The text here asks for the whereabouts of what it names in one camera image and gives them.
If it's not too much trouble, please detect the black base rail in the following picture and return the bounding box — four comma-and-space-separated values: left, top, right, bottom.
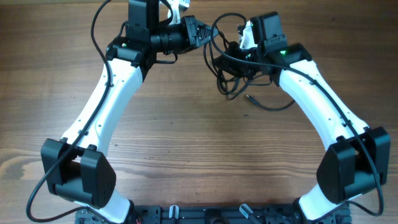
74, 203, 352, 224

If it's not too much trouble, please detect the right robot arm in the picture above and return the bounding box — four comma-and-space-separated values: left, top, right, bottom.
215, 12, 391, 223

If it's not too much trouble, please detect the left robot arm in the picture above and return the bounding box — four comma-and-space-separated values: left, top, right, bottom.
41, 1, 216, 223

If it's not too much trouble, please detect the black cable bundle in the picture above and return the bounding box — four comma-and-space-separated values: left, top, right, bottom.
202, 27, 296, 112

